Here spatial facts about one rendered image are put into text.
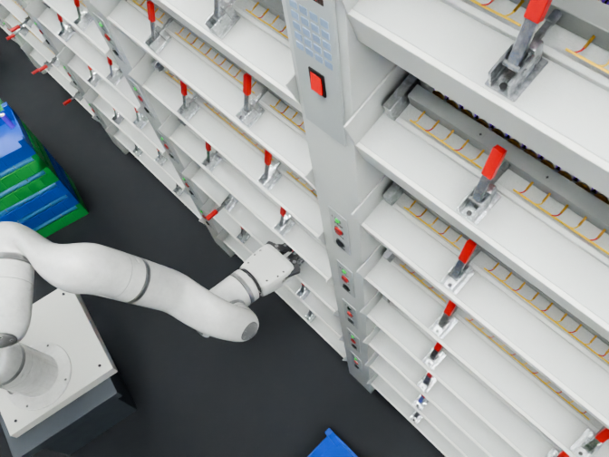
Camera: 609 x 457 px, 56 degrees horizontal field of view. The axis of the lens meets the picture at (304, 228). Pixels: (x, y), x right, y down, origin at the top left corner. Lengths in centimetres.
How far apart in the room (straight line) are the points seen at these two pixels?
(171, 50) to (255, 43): 35
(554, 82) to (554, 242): 20
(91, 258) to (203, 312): 27
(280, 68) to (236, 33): 9
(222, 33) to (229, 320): 61
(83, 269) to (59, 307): 83
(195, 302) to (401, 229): 52
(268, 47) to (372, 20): 29
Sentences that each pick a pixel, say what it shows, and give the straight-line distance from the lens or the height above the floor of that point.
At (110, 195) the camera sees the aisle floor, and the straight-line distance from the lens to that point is 243.
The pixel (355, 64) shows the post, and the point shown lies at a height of 142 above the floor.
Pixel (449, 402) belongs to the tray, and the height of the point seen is 53.
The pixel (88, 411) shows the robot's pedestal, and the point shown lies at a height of 28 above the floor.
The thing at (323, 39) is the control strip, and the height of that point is 144.
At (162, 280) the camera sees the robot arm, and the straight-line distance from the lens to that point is 114.
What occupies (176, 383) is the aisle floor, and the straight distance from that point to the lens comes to 201.
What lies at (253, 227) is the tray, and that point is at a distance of 154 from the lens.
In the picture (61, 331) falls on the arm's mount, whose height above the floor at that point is 33.
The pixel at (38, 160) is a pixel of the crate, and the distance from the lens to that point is 216.
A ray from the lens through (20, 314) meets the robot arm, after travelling 111.
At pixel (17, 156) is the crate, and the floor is 43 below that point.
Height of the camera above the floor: 184
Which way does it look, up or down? 60 degrees down
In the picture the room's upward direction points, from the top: 14 degrees counter-clockwise
